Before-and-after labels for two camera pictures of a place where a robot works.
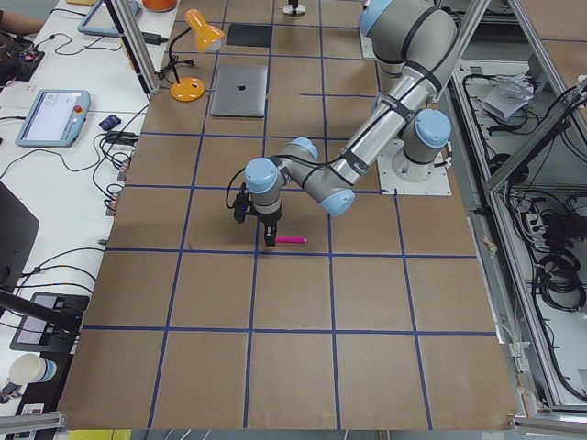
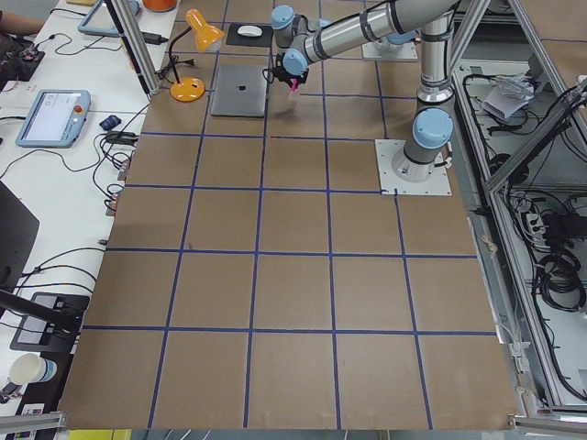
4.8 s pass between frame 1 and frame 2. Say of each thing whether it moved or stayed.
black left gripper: moved
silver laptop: stayed
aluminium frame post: stayed
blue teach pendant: stayed
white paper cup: stayed
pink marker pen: moved
